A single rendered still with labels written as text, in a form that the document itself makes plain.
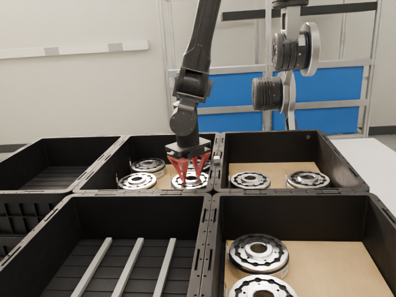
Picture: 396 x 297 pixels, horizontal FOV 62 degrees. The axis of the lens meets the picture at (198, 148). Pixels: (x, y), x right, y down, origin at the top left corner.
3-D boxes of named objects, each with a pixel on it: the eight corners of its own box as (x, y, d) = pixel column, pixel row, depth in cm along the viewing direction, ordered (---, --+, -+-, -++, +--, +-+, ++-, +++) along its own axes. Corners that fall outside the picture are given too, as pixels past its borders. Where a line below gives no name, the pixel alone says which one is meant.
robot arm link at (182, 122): (213, 78, 78) (178, 70, 78) (213, 87, 68) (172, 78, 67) (201, 125, 83) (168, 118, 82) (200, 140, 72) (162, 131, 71)
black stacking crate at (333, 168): (222, 167, 106) (221, 133, 102) (317, 165, 102) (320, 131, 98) (216, 243, 69) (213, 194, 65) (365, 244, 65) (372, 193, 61)
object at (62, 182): (48, 170, 113) (40, 138, 109) (131, 168, 109) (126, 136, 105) (-43, 239, 76) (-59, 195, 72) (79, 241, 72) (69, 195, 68)
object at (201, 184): (175, 173, 91) (175, 171, 91) (211, 173, 90) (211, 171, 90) (169, 191, 82) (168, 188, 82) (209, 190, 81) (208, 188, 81)
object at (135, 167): (136, 159, 104) (136, 158, 104) (167, 159, 103) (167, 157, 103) (126, 172, 95) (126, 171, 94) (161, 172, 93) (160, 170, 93)
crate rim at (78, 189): (128, 141, 106) (127, 134, 105) (221, 139, 102) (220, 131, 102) (71, 203, 69) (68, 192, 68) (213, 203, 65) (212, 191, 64)
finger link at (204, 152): (213, 177, 86) (211, 144, 83) (191, 186, 82) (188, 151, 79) (196, 170, 91) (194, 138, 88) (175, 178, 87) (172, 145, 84)
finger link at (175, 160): (206, 180, 85) (204, 146, 82) (184, 189, 81) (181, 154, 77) (190, 172, 90) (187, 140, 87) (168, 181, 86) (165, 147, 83)
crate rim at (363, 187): (221, 139, 102) (220, 131, 102) (320, 136, 99) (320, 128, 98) (213, 203, 65) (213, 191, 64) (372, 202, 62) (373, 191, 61)
